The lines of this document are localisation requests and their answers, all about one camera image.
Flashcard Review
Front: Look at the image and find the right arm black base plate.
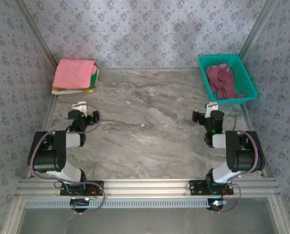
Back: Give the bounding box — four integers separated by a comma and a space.
189, 180, 234, 195

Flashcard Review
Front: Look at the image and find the maroon t-shirt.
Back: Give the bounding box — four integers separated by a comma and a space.
206, 62, 247, 100

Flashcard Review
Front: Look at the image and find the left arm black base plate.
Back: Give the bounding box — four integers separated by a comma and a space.
60, 180, 104, 196

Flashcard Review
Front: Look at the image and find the pink folded t-shirt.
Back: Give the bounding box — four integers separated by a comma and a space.
52, 58, 97, 90

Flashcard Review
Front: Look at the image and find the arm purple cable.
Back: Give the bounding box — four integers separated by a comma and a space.
209, 102, 260, 214
29, 104, 106, 215

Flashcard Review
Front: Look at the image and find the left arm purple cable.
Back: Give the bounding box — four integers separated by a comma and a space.
29, 104, 106, 215

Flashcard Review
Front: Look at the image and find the black electronics module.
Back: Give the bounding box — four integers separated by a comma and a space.
207, 198, 227, 212
70, 197, 91, 212

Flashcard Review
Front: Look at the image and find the teal plastic basket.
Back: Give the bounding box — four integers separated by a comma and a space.
198, 53, 259, 105

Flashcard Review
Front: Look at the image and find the aluminium frame post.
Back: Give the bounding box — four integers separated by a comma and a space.
238, 0, 281, 61
13, 0, 59, 68

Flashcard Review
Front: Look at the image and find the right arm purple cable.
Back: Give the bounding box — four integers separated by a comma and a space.
209, 102, 260, 214

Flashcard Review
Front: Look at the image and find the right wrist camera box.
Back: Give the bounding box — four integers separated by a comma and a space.
206, 102, 219, 117

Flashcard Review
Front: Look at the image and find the grey slotted cable duct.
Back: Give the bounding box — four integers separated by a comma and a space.
24, 197, 210, 209

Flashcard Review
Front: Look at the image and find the aluminium mounting rail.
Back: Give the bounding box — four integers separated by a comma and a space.
15, 178, 281, 197

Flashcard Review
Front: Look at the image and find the white and yellow folded t-shirt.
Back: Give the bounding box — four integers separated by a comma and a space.
51, 85, 97, 96

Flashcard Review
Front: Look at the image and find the green folded t-shirt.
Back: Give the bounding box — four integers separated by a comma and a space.
88, 64, 100, 90

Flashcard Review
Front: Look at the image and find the aluminium frame leg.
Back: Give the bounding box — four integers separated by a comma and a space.
268, 196, 290, 234
3, 196, 26, 234

